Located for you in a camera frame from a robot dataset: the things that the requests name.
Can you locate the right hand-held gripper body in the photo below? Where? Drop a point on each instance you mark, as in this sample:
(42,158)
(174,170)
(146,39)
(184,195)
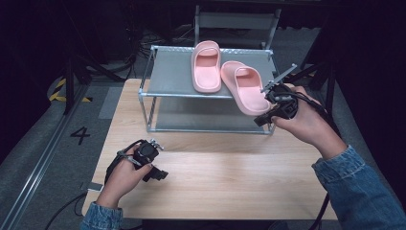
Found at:
(285,103)

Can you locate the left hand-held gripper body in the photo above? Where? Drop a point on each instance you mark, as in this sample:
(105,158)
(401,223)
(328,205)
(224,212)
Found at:
(147,153)

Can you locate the pink slipper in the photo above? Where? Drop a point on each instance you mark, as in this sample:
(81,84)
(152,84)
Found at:
(207,76)
(247,92)

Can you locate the grey metal shoe rack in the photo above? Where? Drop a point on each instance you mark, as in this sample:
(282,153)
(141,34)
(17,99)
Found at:
(172,73)

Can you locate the person's right hand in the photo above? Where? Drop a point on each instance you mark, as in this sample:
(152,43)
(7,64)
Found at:
(311,126)

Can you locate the person's left hand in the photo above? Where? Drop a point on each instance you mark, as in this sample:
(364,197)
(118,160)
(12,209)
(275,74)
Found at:
(121,180)

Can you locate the black tripod stand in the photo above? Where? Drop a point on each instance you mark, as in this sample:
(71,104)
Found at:
(69,86)
(328,86)

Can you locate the small grey tag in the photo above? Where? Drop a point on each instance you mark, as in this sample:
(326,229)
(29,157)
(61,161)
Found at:
(95,186)

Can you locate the metal floor rail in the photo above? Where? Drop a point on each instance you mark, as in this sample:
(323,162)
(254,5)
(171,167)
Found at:
(38,166)

